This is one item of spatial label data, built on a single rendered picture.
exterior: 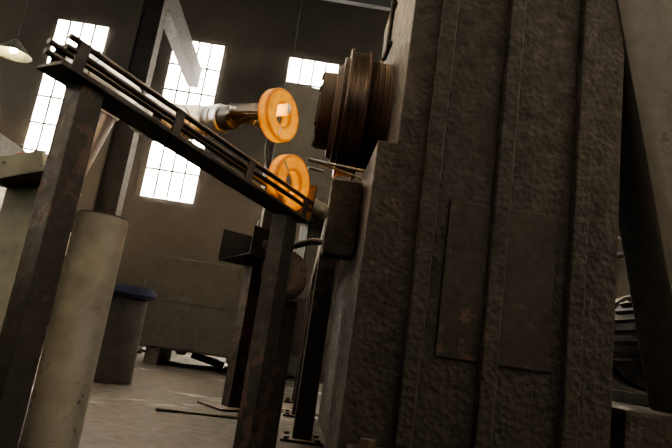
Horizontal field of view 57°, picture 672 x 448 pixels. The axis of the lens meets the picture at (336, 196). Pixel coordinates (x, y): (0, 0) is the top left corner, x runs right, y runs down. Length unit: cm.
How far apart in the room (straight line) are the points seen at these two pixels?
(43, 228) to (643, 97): 162
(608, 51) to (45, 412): 177
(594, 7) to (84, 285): 160
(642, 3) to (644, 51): 16
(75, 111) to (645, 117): 153
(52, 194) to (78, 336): 44
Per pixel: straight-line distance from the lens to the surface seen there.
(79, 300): 150
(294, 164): 167
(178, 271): 454
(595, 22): 205
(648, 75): 207
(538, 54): 197
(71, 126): 119
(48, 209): 116
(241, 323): 260
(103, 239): 151
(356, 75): 210
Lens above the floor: 30
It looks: 13 degrees up
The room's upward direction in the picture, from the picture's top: 8 degrees clockwise
